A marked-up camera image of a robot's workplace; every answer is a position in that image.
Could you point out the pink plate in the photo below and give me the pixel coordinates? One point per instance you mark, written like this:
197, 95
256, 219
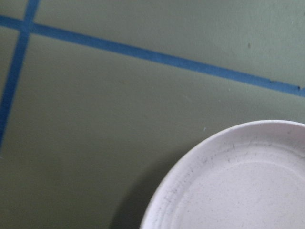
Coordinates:
249, 176

